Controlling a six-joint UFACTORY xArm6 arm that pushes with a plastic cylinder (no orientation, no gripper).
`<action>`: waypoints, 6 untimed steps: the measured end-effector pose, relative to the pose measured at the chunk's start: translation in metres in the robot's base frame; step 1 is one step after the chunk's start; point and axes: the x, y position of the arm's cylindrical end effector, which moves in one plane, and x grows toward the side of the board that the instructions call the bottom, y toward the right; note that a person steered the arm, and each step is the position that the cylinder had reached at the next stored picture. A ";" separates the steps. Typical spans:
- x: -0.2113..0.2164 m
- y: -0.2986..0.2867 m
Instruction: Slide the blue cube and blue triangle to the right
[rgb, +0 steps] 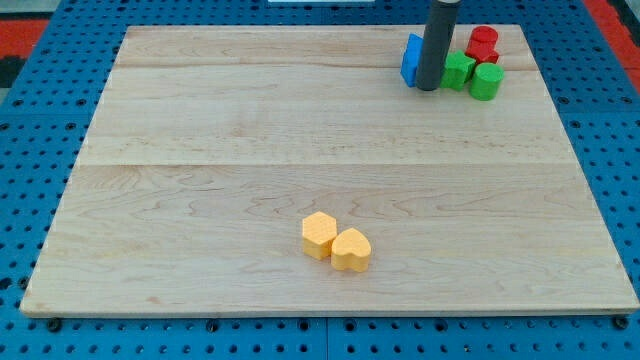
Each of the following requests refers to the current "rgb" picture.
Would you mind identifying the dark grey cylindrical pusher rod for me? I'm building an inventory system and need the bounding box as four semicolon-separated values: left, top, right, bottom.
415;0;460;91

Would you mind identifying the blue cube block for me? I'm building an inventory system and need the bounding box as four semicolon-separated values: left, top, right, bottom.
400;33;423;88

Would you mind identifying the red cylinder block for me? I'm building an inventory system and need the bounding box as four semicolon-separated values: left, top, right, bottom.
468;25;499;47

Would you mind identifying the red star block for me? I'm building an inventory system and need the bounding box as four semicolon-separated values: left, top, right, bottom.
465;43;500;64

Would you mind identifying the green star block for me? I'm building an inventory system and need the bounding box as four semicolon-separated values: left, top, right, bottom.
440;50;476;91

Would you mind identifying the green cylinder block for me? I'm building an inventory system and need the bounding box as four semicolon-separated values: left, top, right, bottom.
469;63;505;101

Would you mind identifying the yellow hexagon block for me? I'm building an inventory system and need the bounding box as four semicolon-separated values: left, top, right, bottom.
302;212;338;260

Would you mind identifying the yellow heart block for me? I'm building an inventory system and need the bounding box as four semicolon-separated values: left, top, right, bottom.
331;228;372;272

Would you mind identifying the light wooden board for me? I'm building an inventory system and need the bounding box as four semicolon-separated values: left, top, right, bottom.
20;25;639;318

